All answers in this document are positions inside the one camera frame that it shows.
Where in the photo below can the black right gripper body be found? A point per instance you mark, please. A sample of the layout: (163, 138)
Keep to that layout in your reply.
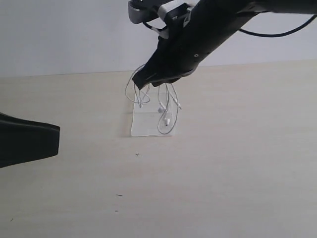
(210, 25)

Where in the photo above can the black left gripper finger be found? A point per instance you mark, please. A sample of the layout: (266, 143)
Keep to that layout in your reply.
(24, 141)

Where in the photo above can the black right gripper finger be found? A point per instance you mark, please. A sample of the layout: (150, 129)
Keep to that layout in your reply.
(151, 73)
(169, 78)

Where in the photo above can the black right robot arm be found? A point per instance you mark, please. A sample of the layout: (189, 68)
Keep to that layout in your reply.
(252, 7)

